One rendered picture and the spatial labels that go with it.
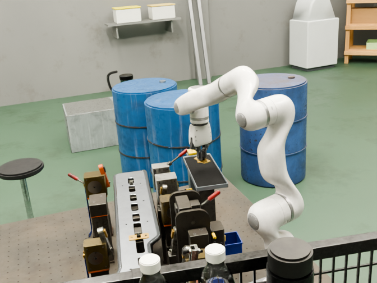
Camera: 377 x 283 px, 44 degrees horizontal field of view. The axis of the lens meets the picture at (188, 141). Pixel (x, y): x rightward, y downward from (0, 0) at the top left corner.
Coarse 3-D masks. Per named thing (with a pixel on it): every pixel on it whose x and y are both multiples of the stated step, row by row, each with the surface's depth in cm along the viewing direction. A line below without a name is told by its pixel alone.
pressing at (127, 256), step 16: (128, 176) 253; (144, 176) 251; (128, 192) 234; (144, 192) 233; (128, 208) 218; (144, 208) 217; (128, 224) 204; (144, 224) 203; (128, 240) 192; (144, 240) 191; (128, 256) 181
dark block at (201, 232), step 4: (200, 228) 174; (204, 228) 174; (188, 232) 172; (192, 232) 171; (196, 232) 171; (200, 232) 171; (204, 232) 171; (188, 236) 172; (192, 236) 169; (196, 236) 169; (200, 236) 170; (204, 236) 170; (208, 236) 170; (188, 240) 174; (192, 240) 170; (196, 240) 170; (200, 240) 170; (204, 240) 171; (208, 240) 171; (192, 244) 170; (200, 244) 171; (204, 244) 171; (208, 244) 171; (200, 248) 171; (204, 248) 172
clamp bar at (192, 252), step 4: (196, 244) 147; (184, 248) 144; (192, 248) 147; (196, 248) 145; (184, 252) 144; (188, 252) 145; (192, 252) 144; (196, 252) 144; (200, 252) 146; (192, 256) 144; (196, 256) 144; (188, 260) 149; (192, 260) 145
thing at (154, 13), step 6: (150, 6) 810; (156, 6) 808; (162, 6) 812; (168, 6) 815; (150, 12) 822; (156, 12) 812; (162, 12) 815; (168, 12) 819; (174, 12) 822; (150, 18) 829; (156, 18) 815; (162, 18) 818; (168, 18) 822
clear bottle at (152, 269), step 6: (144, 258) 69; (150, 258) 69; (156, 258) 69; (144, 264) 68; (150, 264) 68; (156, 264) 68; (144, 270) 68; (150, 270) 68; (156, 270) 68; (144, 276) 69; (150, 276) 68; (156, 276) 69; (162, 276) 70; (138, 282) 71; (144, 282) 69; (150, 282) 69; (156, 282) 69; (162, 282) 69
